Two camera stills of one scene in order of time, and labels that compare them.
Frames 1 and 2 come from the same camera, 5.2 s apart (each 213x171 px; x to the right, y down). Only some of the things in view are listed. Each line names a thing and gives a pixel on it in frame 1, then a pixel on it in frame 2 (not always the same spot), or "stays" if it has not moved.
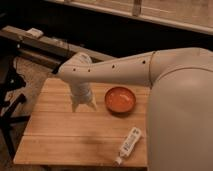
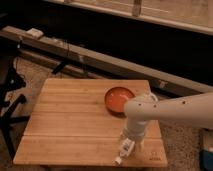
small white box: x=36 y=32 stays
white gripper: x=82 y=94 → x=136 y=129
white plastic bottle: x=129 y=145 stays
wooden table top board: x=54 y=134 stays
